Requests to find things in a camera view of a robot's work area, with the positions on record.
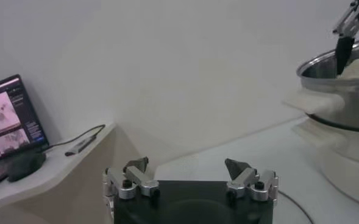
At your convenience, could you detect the cream electric cooking pot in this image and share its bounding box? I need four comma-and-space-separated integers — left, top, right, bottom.
291, 118, 359, 211

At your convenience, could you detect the perforated steel steamer basket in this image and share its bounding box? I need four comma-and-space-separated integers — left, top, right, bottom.
282, 35, 359, 135

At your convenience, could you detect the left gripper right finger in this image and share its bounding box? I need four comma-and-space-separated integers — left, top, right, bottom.
224, 158, 279, 202

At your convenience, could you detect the black open laptop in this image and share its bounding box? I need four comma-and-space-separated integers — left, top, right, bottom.
0, 74, 49, 192

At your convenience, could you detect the black computer mouse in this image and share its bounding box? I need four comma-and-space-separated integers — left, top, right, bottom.
7, 150, 48, 183

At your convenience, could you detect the grey usb hub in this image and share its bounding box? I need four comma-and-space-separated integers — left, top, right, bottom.
65, 135, 98, 158

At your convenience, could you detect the white side table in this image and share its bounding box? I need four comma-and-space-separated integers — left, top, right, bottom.
0, 121, 155, 224

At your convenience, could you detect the black usb hub cable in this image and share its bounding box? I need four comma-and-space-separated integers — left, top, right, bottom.
41, 124, 106, 152

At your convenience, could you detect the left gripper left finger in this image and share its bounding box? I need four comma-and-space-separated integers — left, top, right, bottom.
102, 156, 161, 200

